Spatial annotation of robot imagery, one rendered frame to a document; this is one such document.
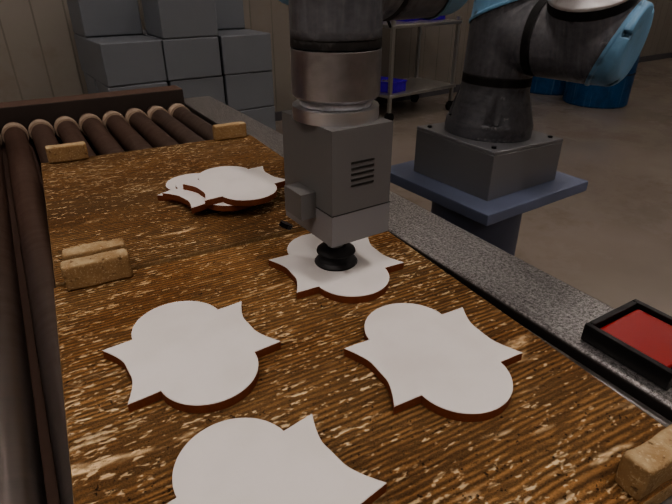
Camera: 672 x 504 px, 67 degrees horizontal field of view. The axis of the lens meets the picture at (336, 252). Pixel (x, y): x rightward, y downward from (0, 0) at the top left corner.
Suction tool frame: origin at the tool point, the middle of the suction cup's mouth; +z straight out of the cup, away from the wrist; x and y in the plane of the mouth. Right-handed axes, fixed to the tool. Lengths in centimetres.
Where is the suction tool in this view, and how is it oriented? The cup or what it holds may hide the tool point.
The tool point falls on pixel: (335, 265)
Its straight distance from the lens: 51.8
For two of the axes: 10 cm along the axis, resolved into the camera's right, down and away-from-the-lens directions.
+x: 8.3, -2.6, 4.9
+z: 0.0, 8.8, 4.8
